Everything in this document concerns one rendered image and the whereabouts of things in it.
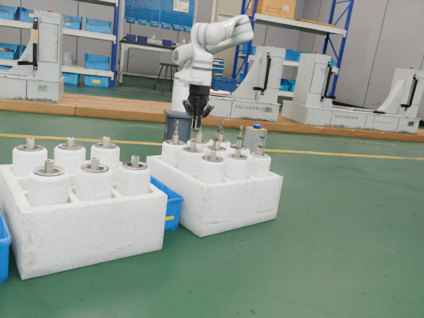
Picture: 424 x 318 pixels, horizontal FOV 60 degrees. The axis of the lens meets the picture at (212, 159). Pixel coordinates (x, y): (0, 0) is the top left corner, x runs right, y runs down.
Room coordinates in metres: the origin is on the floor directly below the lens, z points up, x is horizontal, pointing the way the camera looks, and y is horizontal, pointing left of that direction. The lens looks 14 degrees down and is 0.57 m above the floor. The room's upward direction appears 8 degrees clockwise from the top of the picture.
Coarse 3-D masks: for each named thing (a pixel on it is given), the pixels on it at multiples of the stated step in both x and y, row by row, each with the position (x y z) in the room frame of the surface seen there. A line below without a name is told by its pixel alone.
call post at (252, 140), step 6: (246, 132) 1.65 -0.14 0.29; (252, 132) 1.62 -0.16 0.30; (258, 132) 1.61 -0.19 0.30; (264, 132) 1.64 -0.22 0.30; (246, 138) 1.64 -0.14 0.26; (252, 138) 1.61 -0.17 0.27; (258, 138) 1.61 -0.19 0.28; (264, 138) 1.64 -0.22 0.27; (246, 144) 1.64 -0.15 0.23; (252, 144) 1.61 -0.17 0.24; (258, 144) 1.62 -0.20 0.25; (264, 144) 1.64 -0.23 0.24; (252, 150) 1.60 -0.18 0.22
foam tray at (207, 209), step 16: (160, 160) 1.38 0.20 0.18; (160, 176) 1.33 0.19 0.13; (176, 176) 1.26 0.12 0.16; (192, 176) 1.25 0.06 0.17; (272, 176) 1.37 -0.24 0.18; (192, 192) 1.18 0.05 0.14; (208, 192) 1.14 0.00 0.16; (224, 192) 1.18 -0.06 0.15; (240, 192) 1.23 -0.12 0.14; (256, 192) 1.29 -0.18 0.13; (272, 192) 1.35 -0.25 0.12; (192, 208) 1.17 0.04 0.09; (208, 208) 1.14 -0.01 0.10; (224, 208) 1.19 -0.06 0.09; (240, 208) 1.24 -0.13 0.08; (256, 208) 1.30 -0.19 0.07; (272, 208) 1.36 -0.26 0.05; (192, 224) 1.16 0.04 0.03; (208, 224) 1.15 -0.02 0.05; (224, 224) 1.20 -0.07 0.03; (240, 224) 1.25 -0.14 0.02
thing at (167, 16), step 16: (128, 0) 7.07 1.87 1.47; (144, 0) 7.16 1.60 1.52; (160, 0) 7.26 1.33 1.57; (192, 0) 7.45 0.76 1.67; (128, 16) 7.08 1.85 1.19; (144, 16) 7.17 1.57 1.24; (160, 16) 7.26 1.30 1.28; (176, 16) 7.35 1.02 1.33; (192, 16) 7.46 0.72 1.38; (128, 48) 6.49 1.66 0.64; (144, 48) 6.58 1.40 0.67; (160, 48) 6.67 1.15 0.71
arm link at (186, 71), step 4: (188, 60) 1.88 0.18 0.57; (192, 60) 1.90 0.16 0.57; (184, 64) 1.89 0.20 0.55; (188, 64) 1.90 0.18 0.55; (184, 68) 1.94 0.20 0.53; (188, 68) 1.92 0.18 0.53; (180, 72) 1.91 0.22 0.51; (184, 72) 1.90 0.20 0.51; (188, 72) 1.90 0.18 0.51; (176, 76) 1.89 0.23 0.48; (188, 76) 1.89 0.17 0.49
